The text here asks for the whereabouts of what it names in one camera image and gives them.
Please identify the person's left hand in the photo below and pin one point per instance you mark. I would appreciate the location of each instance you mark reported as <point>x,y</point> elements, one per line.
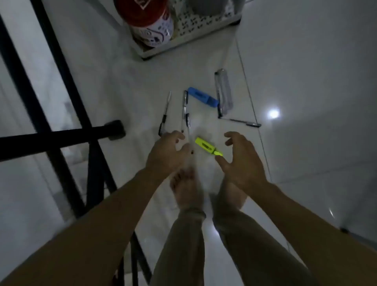
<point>165,156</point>

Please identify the person's right hand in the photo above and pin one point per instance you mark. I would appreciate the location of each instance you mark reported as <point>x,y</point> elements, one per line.
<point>247,168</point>

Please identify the yellow highlighter marker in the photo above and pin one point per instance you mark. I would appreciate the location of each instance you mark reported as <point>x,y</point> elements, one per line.
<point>206,145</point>

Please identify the blue highlighter marker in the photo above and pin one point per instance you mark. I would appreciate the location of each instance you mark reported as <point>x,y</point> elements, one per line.
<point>203,97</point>

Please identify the clear pen case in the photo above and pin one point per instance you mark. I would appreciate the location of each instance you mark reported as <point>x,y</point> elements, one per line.
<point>226,91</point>

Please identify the white storage trolley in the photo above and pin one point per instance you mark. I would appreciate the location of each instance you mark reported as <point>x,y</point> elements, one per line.
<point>188,38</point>

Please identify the person's left forearm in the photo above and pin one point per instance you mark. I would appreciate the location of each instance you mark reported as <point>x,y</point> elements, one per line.
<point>88,235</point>

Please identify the person's right forearm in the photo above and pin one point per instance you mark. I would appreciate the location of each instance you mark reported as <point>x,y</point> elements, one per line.
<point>309,235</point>

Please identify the person's right foot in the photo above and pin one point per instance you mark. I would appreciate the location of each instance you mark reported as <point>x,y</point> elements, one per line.
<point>232,197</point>

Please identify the person's foot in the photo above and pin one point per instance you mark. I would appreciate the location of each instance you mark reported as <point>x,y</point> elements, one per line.
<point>187,191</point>
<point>232,197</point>

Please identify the person's left foot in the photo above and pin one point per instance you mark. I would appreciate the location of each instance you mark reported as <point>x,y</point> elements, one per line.
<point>187,191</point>

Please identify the person's grey trousers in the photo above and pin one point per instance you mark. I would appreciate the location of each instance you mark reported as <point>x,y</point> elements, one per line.
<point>182,250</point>

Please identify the red white round tin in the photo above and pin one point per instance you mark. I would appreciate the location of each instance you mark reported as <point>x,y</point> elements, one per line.
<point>147,20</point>

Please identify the black metal frame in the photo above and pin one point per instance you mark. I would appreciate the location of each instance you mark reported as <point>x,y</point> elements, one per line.
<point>59,138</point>

